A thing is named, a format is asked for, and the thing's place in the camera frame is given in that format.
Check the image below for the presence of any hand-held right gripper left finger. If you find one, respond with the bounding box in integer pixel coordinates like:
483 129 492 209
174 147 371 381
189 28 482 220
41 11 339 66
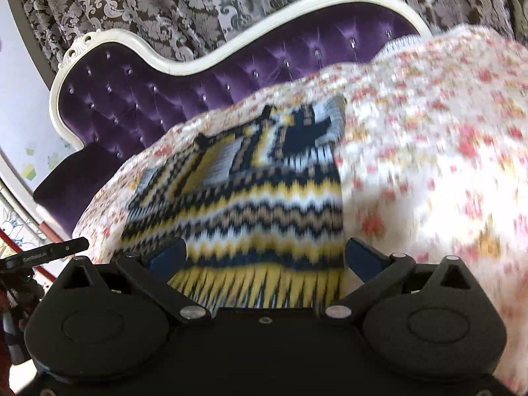
55 238 207 321

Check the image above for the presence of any red frame strip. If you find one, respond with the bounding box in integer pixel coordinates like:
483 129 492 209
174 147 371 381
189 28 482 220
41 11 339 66
0 229 58 283

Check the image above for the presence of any purple tufted sofa white frame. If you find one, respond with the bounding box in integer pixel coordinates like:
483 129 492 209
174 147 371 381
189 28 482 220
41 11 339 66
33 0 434 236

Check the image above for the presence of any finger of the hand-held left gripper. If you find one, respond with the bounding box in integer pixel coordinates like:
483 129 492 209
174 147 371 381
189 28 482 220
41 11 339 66
18 237 89 265

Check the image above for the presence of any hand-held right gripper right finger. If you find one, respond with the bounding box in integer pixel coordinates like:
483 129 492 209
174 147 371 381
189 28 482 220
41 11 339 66
324 238 475 319

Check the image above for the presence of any floral print blanket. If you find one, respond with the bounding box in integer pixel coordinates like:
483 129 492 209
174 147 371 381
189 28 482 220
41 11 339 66
72 25 528 396

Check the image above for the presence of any yellow black patterned knit sweater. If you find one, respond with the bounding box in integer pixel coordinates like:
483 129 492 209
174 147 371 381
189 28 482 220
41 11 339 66
113 95 348 311

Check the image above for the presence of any brown damask curtain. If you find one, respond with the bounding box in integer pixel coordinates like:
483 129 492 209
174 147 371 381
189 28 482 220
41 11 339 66
12 0 528 76

